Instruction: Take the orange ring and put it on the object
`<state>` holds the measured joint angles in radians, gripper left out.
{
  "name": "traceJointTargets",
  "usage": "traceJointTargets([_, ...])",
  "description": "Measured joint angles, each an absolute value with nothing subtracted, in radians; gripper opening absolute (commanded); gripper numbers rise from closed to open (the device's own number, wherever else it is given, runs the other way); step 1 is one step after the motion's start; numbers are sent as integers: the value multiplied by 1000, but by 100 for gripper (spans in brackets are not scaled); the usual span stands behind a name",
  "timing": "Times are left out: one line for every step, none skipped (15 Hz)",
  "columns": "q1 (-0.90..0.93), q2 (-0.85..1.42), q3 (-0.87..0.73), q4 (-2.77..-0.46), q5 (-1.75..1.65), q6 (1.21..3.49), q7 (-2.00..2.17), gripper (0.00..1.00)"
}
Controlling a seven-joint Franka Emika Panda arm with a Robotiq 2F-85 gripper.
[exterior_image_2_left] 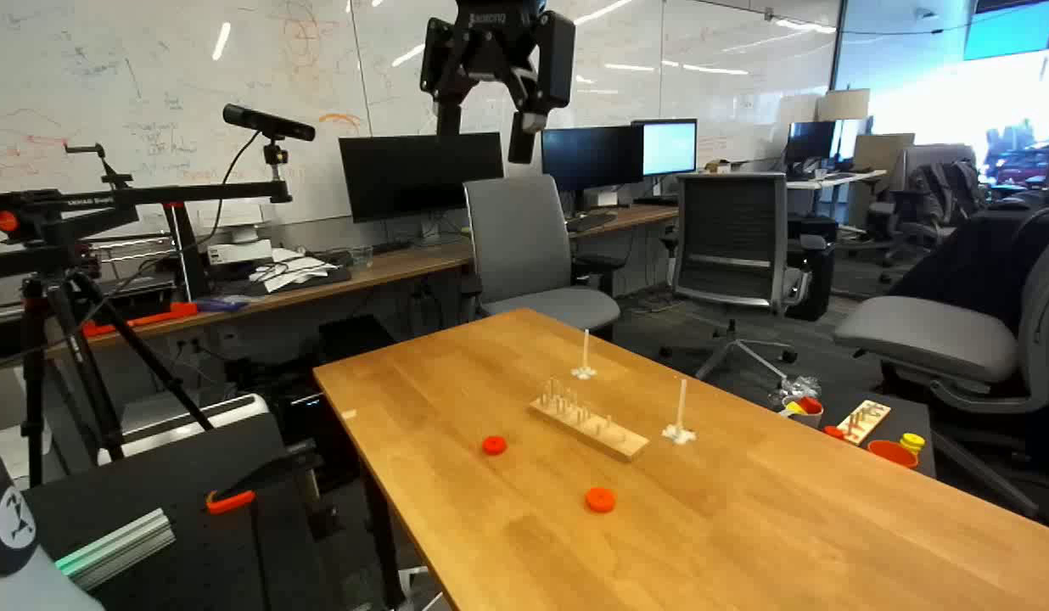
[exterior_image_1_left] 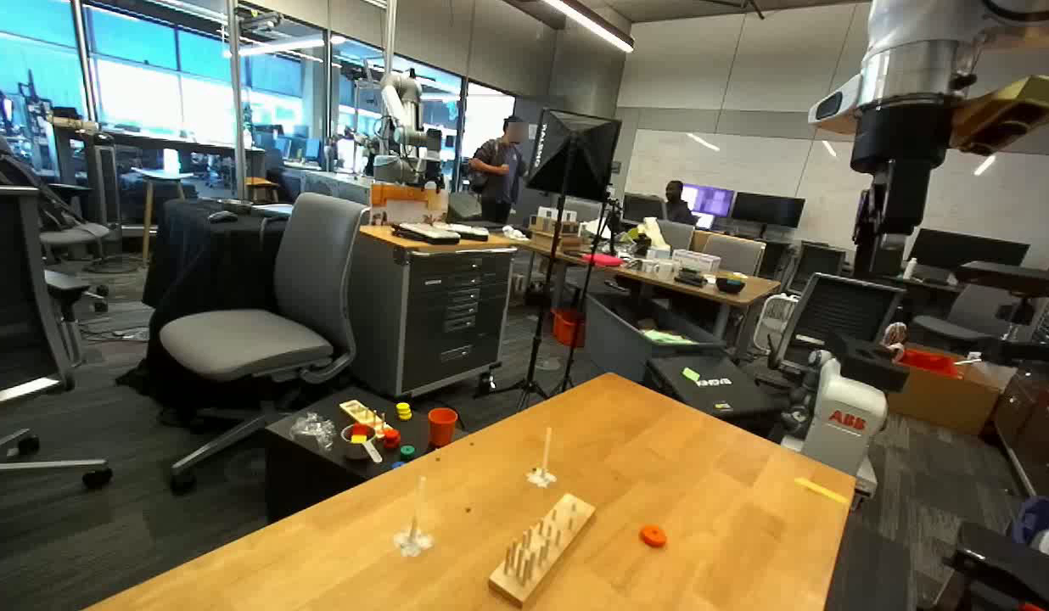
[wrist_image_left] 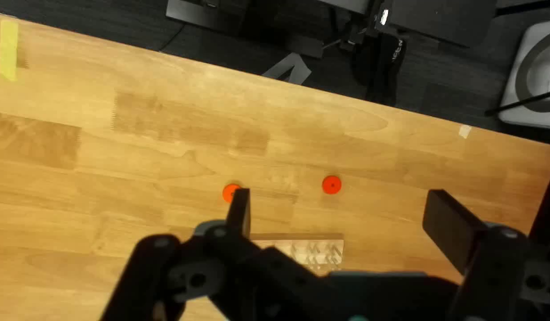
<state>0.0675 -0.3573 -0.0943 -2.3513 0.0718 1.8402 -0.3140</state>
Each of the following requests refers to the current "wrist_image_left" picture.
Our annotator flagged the orange ring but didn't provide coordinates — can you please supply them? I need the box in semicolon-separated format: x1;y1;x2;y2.
321;173;344;196
221;182;242;203

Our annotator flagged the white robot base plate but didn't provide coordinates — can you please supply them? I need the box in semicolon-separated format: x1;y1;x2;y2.
499;21;550;128

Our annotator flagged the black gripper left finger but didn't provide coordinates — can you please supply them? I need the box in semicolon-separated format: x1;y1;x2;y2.
226;189;251;237

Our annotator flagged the yellow tape strip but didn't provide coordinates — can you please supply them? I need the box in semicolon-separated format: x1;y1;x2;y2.
0;19;20;82

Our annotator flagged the wooden peg board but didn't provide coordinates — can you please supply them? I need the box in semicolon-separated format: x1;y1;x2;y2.
257;237;346;274

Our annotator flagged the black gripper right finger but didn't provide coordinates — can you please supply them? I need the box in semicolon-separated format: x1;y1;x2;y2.
422;189;488;274

